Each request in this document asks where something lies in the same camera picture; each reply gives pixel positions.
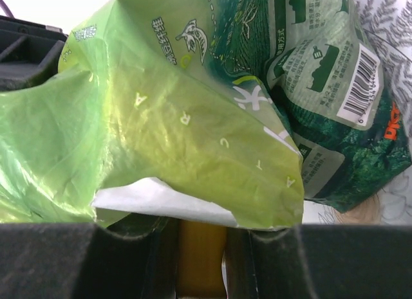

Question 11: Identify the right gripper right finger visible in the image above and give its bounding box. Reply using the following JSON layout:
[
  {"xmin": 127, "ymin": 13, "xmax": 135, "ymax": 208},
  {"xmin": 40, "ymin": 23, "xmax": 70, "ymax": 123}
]
[{"xmin": 225, "ymin": 224, "xmax": 411, "ymax": 298}]

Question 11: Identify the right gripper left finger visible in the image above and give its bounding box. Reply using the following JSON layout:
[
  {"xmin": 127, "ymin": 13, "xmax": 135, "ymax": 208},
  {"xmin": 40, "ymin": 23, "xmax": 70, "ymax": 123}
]
[{"xmin": 1, "ymin": 215, "xmax": 178, "ymax": 299}]

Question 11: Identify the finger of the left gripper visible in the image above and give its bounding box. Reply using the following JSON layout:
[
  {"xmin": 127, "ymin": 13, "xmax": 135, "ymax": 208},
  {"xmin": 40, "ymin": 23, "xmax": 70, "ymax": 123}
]
[{"xmin": 1, "ymin": 16, "xmax": 67, "ymax": 92}]

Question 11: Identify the yellow plastic scoop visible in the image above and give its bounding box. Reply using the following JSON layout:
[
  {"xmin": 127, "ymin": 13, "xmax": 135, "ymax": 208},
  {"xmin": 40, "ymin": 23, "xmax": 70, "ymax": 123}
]
[{"xmin": 176, "ymin": 220, "xmax": 227, "ymax": 298}]

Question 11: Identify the green litter bag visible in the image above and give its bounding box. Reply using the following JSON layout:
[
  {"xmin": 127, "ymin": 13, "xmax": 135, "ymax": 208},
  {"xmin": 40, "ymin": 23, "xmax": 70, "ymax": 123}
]
[{"xmin": 1, "ymin": 0, "xmax": 411, "ymax": 230}]

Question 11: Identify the floral table mat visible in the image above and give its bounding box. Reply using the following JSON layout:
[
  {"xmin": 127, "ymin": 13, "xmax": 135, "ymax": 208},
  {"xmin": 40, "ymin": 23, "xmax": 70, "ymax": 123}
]
[{"xmin": 303, "ymin": 0, "xmax": 411, "ymax": 225}]

